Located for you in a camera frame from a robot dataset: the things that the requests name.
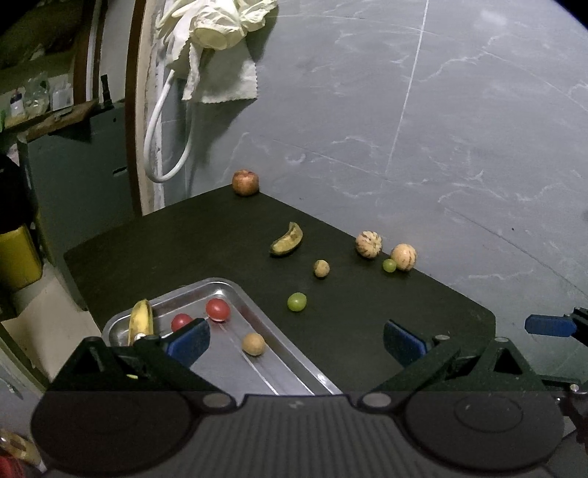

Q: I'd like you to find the spotted banana without sticker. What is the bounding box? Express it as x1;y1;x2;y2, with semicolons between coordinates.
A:
269;221;304;257

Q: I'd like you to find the white hose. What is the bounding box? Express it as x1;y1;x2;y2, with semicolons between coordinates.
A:
143;69;194;184

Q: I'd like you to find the wooden board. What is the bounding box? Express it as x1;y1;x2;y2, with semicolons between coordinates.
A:
17;99;98;144

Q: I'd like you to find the banana with sticker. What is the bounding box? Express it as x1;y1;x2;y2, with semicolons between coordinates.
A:
128;299;155;347

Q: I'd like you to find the heavily striped pepino melon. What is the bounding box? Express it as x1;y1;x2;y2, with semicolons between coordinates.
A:
355;231;383;259

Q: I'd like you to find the cluttered shelf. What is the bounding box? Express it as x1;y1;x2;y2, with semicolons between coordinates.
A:
0;0;99;132

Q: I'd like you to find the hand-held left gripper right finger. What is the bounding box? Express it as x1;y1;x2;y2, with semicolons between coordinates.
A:
357;319;546;411

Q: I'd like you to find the metal tray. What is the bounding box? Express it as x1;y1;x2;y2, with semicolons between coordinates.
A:
102;277;343;396

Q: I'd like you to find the red apple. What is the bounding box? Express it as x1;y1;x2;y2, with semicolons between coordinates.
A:
232;169;260;197

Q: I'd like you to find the grey cabinet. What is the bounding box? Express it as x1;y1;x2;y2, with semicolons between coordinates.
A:
17;108;139;277

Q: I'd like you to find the cream crumpled cloth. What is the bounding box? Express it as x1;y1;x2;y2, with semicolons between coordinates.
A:
155;0;279;52

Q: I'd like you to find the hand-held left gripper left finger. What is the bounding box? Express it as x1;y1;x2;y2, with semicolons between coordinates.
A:
46;317;237;411

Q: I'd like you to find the yellow container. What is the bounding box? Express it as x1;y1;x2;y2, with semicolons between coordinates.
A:
0;225;43;291

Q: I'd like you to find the wooden door frame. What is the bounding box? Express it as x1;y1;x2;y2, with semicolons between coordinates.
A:
125;0;167;218

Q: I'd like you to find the pale orange pepino melon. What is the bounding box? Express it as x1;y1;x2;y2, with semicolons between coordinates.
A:
390;243;418;272

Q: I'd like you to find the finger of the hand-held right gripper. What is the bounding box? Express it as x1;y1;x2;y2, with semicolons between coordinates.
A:
525;307;588;341
541;374;588;444

